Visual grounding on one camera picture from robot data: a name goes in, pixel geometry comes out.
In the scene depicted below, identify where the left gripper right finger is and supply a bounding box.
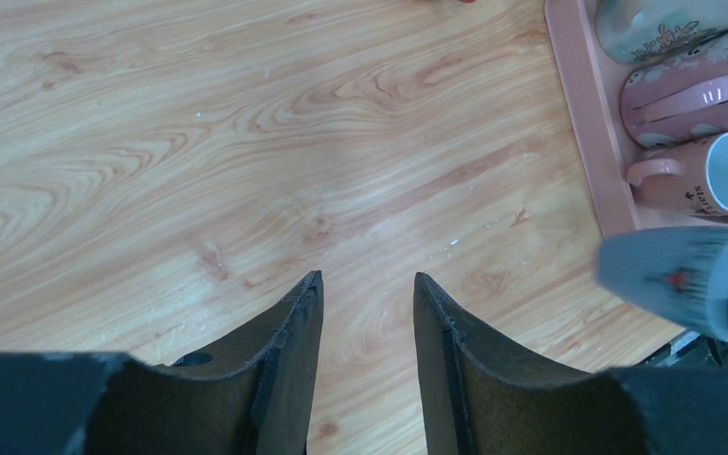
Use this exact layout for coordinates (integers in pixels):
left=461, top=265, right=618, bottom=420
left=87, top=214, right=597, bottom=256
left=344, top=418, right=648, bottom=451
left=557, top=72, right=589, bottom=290
left=413, top=273, right=728, bottom=454

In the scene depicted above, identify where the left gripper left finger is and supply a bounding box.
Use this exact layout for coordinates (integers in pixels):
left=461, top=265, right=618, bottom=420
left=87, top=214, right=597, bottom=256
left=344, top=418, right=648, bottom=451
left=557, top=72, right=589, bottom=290
left=0, top=271, right=323, bottom=454

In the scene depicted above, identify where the grey-blue dotted mug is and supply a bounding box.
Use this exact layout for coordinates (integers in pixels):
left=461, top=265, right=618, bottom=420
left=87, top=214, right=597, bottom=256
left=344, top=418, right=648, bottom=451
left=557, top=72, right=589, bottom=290
left=595, top=227, right=728, bottom=342

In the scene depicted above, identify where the small pink dotted mug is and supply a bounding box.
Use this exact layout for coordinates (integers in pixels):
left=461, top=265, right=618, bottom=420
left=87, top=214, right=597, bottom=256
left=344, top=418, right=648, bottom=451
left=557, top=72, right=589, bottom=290
left=627, top=132, right=728, bottom=217

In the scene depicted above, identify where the pink upside-down mug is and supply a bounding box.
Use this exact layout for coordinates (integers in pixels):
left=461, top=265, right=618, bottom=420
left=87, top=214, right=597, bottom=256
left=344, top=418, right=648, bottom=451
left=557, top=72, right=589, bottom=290
left=619, top=31, right=728, bottom=149

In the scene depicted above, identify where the pink plastic tray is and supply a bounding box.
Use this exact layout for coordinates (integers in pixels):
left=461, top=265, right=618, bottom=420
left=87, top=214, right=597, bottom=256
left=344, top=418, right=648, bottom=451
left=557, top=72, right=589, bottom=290
left=544, top=0, right=728, bottom=236

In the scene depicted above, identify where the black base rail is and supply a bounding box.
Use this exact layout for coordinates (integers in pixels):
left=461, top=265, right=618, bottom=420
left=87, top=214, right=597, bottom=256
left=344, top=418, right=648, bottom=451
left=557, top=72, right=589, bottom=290
left=640, top=331, right=728, bottom=368

